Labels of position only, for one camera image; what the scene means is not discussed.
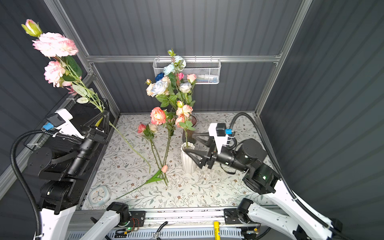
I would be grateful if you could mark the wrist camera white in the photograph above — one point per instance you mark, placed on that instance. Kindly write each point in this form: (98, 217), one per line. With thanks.
(61, 121)
(221, 134)

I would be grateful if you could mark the light pink rose stem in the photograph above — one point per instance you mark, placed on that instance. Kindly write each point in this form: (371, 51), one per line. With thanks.
(191, 78)

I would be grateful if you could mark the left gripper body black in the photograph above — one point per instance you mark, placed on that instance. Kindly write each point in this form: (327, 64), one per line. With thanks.
(84, 152)

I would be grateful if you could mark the peach spray rose stem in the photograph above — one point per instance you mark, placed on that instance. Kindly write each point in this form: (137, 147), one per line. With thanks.
(183, 113)

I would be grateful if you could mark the yellow tool at front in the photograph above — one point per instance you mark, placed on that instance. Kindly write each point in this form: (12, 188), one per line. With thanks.
(217, 230)

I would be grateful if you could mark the floral patterned table mat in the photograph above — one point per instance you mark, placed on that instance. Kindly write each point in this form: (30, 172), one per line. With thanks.
(128, 162)

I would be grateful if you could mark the white ribbed ceramic vase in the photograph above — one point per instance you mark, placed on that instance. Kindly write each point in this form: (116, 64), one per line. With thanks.
(189, 166)

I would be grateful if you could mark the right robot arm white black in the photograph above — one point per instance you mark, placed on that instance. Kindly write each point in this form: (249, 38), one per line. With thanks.
(274, 206)

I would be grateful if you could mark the coral red rose stem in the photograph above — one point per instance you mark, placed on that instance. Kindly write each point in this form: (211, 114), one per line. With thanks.
(164, 121)

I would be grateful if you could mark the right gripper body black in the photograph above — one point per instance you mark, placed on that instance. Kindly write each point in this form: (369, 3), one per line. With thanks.
(226, 157)

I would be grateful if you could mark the bottle in white basket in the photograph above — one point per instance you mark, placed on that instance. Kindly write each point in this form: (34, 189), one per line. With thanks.
(207, 79)

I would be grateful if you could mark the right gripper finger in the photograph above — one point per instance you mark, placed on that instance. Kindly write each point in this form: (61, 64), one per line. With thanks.
(205, 139)
(199, 157)

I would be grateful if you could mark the black wire basket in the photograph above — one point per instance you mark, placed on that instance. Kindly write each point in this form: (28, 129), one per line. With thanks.
(86, 96)

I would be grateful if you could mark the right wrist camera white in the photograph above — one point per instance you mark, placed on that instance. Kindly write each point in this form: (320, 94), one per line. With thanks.
(221, 134)

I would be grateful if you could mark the magenta rose stem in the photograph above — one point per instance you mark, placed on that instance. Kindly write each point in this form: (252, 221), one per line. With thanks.
(180, 76)

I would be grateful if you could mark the bundle of artificial flowers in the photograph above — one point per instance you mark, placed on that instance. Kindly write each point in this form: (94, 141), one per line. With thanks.
(148, 132)

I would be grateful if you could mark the white green peony stem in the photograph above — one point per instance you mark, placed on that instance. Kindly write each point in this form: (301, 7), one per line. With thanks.
(176, 66)

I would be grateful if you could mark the pink tulip stem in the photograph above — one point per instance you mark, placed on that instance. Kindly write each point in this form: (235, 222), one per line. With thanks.
(144, 183)

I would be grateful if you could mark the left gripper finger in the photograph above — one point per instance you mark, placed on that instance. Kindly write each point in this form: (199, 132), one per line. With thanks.
(104, 125)
(91, 124)

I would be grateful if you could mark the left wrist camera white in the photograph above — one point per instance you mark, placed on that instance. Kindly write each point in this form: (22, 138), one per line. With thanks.
(61, 121)

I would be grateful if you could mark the white peony flower stem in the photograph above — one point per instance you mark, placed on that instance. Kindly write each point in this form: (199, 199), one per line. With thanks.
(149, 88)

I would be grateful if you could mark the pale blue white rose stem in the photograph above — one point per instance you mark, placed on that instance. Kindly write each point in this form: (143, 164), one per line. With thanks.
(163, 91)

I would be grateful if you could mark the white wire mesh basket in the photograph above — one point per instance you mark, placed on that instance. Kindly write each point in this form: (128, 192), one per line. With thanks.
(197, 66)

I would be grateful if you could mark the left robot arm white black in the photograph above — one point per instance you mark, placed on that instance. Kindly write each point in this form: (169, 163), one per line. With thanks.
(66, 163)

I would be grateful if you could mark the yellow marker in black basket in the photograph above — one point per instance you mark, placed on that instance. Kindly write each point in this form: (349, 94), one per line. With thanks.
(97, 124)

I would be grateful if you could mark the pink carnation flower stem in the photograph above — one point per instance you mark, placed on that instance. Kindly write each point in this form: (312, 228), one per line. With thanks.
(62, 69)

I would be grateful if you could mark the small white clock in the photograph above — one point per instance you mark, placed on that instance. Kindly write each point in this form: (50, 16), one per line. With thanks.
(99, 196)

